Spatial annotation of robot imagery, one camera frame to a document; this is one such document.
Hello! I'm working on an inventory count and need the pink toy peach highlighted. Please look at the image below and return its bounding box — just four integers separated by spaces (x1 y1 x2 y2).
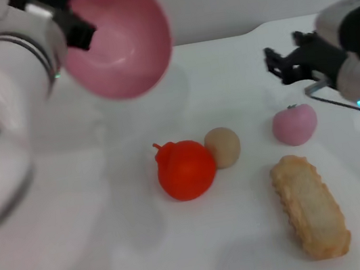
268 101 322 150

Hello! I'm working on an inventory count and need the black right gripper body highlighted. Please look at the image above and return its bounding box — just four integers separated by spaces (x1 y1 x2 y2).
283 28 351 86

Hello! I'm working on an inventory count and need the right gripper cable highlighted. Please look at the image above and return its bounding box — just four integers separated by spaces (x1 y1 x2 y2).
302 73 360 148

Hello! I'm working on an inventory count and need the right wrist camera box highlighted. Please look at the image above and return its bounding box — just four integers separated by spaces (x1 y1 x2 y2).
311 0 360 72

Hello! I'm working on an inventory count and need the beige round toy bun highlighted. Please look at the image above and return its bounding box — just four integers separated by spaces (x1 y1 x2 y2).
202 124 244 172

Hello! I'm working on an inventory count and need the pink plastic bowl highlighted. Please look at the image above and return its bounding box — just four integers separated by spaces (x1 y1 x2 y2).
53 0 182 110

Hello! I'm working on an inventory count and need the golden toast slice toy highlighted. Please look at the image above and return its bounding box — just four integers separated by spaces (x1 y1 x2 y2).
267 147 355 267

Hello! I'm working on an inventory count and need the orange toy fruit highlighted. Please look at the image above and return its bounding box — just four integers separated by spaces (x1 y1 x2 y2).
151 133 222 206

